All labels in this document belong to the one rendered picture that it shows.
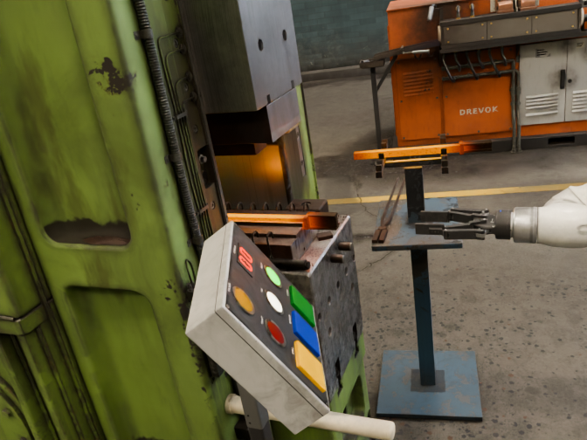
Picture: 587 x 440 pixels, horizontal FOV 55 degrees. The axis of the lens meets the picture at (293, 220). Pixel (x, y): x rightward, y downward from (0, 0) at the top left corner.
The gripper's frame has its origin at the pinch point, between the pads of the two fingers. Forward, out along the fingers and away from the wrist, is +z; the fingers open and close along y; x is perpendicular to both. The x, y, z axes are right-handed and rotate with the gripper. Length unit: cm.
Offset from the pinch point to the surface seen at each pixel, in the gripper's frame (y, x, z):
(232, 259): -57, 19, 25
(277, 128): -8.5, 29.5, 35.3
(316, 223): -0.6, -1.1, 31.6
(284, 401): -71, 0, 12
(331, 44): 715, -48, 268
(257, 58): -13, 48, 35
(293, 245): -10.9, -2.9, 35.2
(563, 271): 151, -100, -40
